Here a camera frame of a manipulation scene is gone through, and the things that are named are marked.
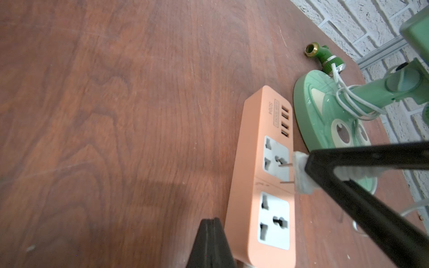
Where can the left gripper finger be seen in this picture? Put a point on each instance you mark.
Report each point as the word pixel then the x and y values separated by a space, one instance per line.
pixel 211 248

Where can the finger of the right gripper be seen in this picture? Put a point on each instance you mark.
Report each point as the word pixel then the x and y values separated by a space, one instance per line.
pixel 336 172

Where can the pink power strip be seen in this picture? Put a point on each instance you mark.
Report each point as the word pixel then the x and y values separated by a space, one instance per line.
pixel 260 221

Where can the green desk fan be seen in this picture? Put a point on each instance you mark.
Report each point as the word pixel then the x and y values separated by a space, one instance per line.
pixel 330 113

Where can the aluminium corner post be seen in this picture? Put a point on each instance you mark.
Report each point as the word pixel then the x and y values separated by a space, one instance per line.
pixel 382 52

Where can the green brass hose connector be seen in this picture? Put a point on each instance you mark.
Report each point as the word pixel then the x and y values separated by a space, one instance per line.
pixel 328 60

